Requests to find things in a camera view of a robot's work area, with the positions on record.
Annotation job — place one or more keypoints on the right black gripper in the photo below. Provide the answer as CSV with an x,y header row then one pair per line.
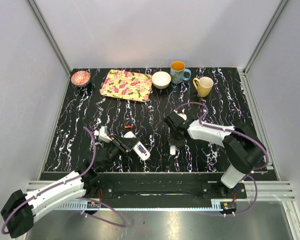
x,y
172,141

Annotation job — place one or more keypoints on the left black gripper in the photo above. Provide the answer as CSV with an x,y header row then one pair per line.
x,y
124,144

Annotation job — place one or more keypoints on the white battery compartment cover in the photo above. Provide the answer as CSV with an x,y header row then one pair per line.
x,y
172,150

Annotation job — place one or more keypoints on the blue AAA battery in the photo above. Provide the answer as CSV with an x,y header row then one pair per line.
x,y
141,149

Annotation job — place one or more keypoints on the white remote control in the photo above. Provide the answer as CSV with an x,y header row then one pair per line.
x,y
143,157

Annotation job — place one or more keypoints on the red AAA battery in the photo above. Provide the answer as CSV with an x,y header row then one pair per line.
x,y
128,126

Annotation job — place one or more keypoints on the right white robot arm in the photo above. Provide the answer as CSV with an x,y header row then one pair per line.
x,y
244,150

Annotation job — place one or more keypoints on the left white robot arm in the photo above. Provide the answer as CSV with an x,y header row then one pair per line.
x,y
22,210

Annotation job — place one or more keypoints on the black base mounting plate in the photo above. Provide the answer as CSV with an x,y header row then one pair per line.
x,y
145,190

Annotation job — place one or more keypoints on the floral rectangular tray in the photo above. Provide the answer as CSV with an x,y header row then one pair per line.
x,y
127,85

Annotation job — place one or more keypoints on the cream ceramic bowl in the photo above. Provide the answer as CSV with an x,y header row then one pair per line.
x,y
161,79

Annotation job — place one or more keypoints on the yellow mug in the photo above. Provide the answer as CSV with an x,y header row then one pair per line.
x,y
203,85

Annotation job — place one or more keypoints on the blue butterfly mug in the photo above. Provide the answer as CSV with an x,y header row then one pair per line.
x,y
179,72

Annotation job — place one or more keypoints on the red patterned small bowl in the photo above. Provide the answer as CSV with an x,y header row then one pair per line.
x,y
80,78

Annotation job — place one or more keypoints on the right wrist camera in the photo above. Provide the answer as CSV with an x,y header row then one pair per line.
x,y
183,116

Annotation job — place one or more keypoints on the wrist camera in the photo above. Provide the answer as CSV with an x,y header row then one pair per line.
x,y
102,134
183,116

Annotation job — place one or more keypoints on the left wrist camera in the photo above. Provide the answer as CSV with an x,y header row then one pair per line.
x,y
102,134

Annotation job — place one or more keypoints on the left aluminium frame post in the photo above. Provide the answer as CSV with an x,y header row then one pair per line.
x,y
49,35

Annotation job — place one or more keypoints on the aluminium frame post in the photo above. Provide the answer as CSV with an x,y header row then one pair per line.
x,y
267,32
49,35

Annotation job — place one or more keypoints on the right aluminium frame post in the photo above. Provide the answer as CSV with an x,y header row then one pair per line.
x,y
267,32

